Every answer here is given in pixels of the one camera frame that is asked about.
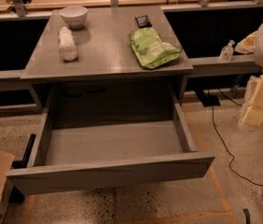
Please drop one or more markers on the green rice chip bag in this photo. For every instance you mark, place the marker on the green rice chip bag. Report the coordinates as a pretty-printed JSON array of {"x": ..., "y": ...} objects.
[{"x": 150, "y": 50}]

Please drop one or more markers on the grey cabinet with counter top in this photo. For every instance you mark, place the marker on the grey cabinet with counter top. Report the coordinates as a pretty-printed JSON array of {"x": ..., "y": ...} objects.
[{"x": 105, "y": 84}]

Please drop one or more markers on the open grey top drawer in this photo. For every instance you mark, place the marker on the open grey top drawer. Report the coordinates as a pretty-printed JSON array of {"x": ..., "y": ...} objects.
[{"x": 122, "y": 136}]

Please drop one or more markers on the small black snack packet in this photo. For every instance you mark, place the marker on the small black snack packet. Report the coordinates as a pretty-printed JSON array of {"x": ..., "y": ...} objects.
[{"x": 143, "y": 21}]

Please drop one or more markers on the white ceramic bowl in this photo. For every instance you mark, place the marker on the white ceramic bowl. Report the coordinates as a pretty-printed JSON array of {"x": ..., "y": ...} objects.
[{"x": 74, "y": 16}]

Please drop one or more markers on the white plastic bottle lying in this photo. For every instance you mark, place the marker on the white plastic bottle lying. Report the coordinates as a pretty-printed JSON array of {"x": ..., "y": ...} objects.
[{"x": 67, "y": 44}]

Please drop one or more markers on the black base bracket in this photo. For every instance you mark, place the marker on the black base bracket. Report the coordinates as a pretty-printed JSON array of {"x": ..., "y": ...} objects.
[{"x": 207, "y": 99}]

